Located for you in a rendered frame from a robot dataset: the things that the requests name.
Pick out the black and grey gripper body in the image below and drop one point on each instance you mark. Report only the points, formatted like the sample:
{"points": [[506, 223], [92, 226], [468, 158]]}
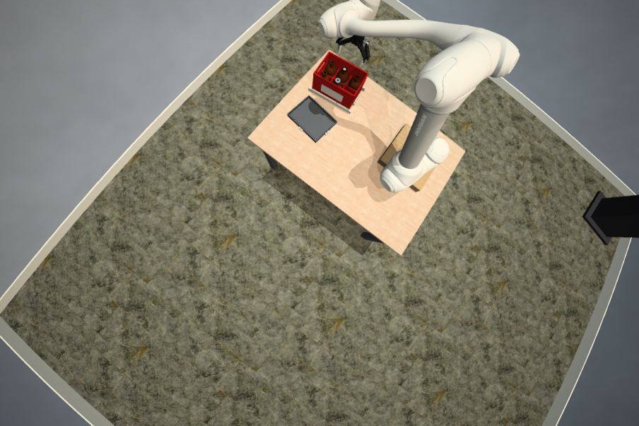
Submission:
{"points": [[357, 38]]}

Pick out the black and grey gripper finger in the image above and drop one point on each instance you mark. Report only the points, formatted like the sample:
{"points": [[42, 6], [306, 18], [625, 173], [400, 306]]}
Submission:
{"points": [[365, 52], [342, 42]]}

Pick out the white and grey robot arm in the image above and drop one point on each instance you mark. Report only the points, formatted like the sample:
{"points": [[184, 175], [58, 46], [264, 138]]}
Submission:
{"points": [[468, 55]]}

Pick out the red divided crate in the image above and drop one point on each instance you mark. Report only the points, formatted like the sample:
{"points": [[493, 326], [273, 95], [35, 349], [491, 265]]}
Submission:
{"points": [[344, 96]]}

